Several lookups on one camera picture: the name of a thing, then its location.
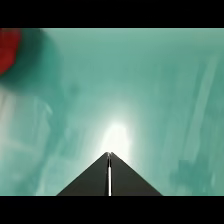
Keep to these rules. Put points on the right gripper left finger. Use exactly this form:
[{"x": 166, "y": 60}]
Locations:
[{"x": 92, "y": 181}]

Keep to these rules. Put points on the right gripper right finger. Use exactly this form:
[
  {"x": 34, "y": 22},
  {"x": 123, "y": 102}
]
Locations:
[{"x": 129, "y": 181}]

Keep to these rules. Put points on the red garment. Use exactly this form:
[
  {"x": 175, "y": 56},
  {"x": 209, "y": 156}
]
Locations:
[{"x": 7, "y": 50}]

